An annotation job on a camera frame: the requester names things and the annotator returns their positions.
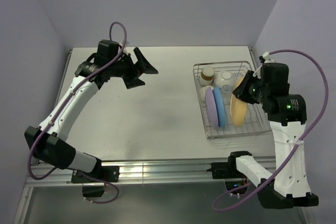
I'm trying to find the purple cable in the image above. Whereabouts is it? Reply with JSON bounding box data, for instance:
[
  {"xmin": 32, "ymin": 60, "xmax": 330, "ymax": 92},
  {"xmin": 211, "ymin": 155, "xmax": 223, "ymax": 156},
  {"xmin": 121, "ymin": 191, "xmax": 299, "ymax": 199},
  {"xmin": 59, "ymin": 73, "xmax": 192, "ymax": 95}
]
[
  {"xmin": 27, "ymin": 22, "xmax": 129, "ymax": 182},
  {"xmin": 212, "ymin": 49, "xmax": 329, "ymax": 213}
]

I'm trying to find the white ceramic bowl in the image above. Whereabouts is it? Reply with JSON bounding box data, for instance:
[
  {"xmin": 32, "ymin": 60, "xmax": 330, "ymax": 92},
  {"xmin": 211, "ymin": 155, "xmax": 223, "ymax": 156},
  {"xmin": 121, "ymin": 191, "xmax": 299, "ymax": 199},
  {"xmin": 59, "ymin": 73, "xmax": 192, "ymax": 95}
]
[{"xmin": 213, "ymin": 70, "xmax": 235, "ymax": 88}]

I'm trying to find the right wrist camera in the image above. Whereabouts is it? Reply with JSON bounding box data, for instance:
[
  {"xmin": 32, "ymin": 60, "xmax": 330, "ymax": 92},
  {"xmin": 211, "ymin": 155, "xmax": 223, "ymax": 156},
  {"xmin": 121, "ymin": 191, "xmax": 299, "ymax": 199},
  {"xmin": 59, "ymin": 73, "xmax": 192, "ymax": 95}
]
[{"xmin": 259, "ymin": 52, "xmax": 276, "ymax": 64}]

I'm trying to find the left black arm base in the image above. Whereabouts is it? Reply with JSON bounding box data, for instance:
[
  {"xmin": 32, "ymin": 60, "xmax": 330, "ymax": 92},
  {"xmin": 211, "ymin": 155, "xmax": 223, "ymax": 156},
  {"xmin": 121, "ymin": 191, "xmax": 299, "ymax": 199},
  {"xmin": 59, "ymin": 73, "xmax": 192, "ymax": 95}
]
[{"xmin": 71, "ymin": 166, "xmax": 120, "ymax": 204}]

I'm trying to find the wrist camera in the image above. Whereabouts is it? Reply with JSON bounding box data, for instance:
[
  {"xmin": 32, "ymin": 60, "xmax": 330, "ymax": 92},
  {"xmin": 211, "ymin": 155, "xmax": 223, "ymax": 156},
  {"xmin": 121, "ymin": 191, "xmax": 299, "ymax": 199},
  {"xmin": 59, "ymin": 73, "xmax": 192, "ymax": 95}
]
[
  {"xmin": 119, "ymin": 40, "xmax": 129, "ymax": 54},
  {"xmin": 259, "ymin": 52, "xmax": 276, "ymax": 64}
]

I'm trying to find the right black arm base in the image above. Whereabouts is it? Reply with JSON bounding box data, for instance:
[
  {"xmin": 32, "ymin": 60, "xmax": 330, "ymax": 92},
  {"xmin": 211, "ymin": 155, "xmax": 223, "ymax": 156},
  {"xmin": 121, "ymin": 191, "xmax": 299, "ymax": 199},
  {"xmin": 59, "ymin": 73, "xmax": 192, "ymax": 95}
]
[{"xmin": 206, "ymin": 151, "xmax": 252, "ymax": 190}]

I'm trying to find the small clear glass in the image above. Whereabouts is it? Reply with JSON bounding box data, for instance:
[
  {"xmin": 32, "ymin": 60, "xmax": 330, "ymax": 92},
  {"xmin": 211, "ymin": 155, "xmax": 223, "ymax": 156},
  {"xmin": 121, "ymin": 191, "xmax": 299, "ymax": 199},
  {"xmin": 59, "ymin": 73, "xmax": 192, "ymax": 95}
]
[{"xmin": 221, "ymin": 85, "xmax": 232, "ymax": 94}]

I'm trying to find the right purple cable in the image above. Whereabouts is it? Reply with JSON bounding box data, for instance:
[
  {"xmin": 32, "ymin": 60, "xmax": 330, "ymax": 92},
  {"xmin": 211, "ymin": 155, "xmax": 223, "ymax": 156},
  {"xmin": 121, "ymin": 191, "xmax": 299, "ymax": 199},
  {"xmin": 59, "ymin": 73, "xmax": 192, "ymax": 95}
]
[{"xmin": 212, "ymin": 49, "xmax": 329, "ymax": 213}]

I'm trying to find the orange plastic plate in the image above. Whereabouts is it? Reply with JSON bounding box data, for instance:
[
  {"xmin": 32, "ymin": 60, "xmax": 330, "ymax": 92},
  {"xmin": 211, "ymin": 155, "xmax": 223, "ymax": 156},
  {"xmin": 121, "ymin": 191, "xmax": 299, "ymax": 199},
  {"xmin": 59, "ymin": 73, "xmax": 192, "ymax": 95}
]
[{"xmin": 230, "ymin": 78, "xmax": 248, "ymax": 127}]

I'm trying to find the brown white ceramic cup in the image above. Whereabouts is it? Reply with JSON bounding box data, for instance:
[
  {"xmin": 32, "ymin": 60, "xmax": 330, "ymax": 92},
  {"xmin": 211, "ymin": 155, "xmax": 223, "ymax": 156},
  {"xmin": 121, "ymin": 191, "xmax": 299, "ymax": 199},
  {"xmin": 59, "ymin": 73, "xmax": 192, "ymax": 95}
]
[{"xmin": 199, "ymin": 66, "xmax": 215, "ymax": 86}]

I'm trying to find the flower patterned small dish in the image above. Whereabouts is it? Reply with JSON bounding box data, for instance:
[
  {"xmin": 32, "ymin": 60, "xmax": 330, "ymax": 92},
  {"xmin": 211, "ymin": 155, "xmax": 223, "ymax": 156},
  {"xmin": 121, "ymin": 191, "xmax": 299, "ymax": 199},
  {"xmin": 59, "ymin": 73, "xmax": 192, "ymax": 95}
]
[{"xmin": 199, "ymin": 85, "xmax": 213, "ymax": 102}]

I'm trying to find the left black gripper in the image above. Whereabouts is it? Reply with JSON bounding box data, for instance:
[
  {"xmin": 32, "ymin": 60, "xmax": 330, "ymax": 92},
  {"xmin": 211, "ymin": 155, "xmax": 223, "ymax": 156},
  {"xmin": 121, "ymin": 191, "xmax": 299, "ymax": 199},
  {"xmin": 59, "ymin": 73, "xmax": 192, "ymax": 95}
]
[{"xmin": 108, "ymin": 48, "xmax": 157, "ymax": 89}]

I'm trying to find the purple plastic plate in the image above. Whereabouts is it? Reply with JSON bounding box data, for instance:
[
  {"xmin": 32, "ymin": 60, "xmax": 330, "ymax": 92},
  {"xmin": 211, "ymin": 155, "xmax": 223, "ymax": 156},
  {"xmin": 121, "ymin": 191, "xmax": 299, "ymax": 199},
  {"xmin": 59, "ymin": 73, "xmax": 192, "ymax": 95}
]
[{"xmin": 205, "ymin": 87, "xmax": 219, "ymax": 129}]

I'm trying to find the blue plastic plate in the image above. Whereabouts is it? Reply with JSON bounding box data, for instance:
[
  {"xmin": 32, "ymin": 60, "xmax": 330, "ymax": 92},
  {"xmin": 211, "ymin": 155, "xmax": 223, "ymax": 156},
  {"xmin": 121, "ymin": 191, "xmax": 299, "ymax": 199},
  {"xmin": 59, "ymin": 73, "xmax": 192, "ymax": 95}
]
[{"xmin": 213, "ymin": 87, "xmax": 227, "ymax": 129}]

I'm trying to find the aluminium mounting rail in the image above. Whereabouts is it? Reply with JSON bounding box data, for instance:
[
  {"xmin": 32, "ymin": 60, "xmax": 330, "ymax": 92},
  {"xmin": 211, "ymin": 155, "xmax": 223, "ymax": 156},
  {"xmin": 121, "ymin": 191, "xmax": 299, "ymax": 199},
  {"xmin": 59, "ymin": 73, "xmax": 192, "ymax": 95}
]
[{"xmin": 25, "ymin": 157, "xmax": 301, "ymax": 188}]

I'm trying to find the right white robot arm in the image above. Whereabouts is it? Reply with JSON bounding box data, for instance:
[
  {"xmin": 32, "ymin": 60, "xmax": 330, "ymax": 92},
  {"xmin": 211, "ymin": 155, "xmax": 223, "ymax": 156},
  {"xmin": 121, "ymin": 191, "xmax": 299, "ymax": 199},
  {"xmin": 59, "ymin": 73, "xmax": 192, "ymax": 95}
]
[{"xmin": 227, "ymin": 63, "xmax": 319, "ymax": 209}]

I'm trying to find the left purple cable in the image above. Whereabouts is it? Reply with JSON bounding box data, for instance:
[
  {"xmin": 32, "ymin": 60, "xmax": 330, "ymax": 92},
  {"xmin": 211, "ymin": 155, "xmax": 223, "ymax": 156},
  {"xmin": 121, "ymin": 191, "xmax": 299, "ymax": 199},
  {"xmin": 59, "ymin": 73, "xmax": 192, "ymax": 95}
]
[{"xmin": 27, "ymin": 22, "xmax": 129, "ymax": 182}]

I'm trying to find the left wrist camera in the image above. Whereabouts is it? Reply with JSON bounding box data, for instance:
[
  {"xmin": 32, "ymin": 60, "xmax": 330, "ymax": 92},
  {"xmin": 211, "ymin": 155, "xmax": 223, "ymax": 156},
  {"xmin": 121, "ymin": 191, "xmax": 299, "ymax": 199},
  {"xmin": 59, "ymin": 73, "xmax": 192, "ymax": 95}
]
[{"xmin": 119, "ymin": 40, "xmax": 129, "ymax": 54}]

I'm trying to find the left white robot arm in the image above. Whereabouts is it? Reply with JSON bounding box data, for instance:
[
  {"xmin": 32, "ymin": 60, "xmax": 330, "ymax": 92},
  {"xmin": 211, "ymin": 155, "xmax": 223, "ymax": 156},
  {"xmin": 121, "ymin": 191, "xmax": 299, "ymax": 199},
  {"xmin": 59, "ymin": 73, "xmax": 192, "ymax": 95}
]
[{"xmin": 24, "ymin": 40, "xmax": 158, "ymax": 182}]

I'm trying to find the metal wire dish rack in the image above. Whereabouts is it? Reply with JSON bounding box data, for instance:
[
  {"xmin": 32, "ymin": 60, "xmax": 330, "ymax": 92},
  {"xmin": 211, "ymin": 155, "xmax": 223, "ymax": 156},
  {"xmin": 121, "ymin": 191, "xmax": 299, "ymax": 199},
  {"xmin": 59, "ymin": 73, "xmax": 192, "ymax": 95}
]
[{"xmin": 193, "ymin": 61, "xmax": 271, "ymax": 140}]

